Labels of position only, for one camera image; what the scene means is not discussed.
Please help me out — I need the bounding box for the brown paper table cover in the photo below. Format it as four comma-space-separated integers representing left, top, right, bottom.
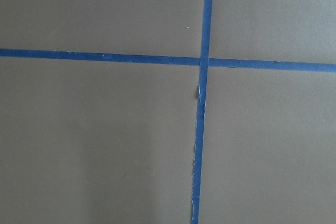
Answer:
1, 0, 335, 223

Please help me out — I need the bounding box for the blue tape strip crosswise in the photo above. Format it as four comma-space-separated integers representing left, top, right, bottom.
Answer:
1, 48, 335, 73

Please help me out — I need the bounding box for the blue tape strip lengthwise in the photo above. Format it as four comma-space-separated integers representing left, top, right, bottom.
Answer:
191, 0, 213, 224

